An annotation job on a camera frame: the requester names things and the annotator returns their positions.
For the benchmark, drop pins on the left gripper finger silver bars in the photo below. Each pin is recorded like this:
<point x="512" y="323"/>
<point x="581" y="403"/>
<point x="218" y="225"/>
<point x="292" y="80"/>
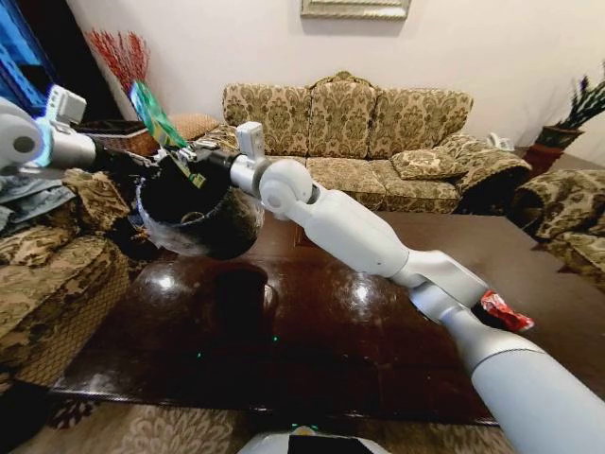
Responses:
<point x="151" y="162"/>

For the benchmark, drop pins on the right gripper finger silver bars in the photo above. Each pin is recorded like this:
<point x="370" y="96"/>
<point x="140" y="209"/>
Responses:
<point x="187" y="153"/>

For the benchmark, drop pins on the green snack wrapper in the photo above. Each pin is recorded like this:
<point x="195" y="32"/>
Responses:
<point x="153" y="116"/>

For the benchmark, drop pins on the black trash bin clear liner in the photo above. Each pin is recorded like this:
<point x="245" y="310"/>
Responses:
<point x="222" y="222"/>

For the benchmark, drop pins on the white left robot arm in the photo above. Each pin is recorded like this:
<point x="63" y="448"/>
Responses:
<point x="28" y="137"/>

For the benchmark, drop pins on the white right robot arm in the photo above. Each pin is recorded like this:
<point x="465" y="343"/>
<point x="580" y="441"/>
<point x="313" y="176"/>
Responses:
<point x="359" y="236"/>

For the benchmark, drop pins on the dark wicker basket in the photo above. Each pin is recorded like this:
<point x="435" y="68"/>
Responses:
<point x="118" y="134"/>

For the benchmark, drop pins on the brown patterned ottoman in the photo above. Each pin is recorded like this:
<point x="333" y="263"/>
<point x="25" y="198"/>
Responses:
<point x="194" y="125"/>

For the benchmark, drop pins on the red dried branch decoration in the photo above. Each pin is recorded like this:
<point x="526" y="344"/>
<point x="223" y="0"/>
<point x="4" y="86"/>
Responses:
<point x="120" y="57"/>

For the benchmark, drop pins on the grey clothes pile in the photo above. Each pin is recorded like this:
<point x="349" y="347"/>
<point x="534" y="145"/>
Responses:
<point x="28" y="198"/>

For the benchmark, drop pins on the blue lit screen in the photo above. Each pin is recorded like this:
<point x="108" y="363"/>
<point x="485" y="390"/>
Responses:
<point x="19" y="61"/>

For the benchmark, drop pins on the floral armchair with grey clothes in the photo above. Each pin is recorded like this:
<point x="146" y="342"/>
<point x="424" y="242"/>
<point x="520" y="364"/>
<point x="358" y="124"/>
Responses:
<point x="57" y="279"/>

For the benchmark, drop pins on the floral three-seat sofa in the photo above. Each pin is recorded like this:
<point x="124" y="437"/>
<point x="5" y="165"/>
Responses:
<point x="350" y="118"/>

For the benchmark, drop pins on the floral throw cushion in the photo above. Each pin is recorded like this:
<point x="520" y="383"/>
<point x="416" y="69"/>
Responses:
<point x="427" y="164"/>

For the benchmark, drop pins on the patterned beige rug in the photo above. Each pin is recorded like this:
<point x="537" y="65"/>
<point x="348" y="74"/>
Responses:
<point x="156" y="430"/>

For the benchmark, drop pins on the white telephone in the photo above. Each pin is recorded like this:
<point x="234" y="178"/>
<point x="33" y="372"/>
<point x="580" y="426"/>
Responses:
<point x="499" y="141"/>

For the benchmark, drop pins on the white robot front shell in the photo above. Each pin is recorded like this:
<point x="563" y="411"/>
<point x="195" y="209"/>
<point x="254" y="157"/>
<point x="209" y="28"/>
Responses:
<point x="307" y="442"/>

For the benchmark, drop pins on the crumpled red wrapper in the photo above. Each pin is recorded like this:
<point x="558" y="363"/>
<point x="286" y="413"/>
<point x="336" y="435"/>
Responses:
<point x="506" y="312"/>

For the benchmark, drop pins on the red-brown side table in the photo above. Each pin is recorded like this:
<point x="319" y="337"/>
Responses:
<point x="543" y="156"/>

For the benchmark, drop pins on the green potted plant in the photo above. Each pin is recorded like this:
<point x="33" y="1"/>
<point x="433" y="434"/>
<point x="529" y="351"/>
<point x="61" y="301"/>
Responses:
<point x="574" y="113"/>

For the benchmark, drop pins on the framed wall picture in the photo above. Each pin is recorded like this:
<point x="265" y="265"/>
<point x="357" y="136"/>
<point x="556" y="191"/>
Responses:
<point x="354" y="7"/>

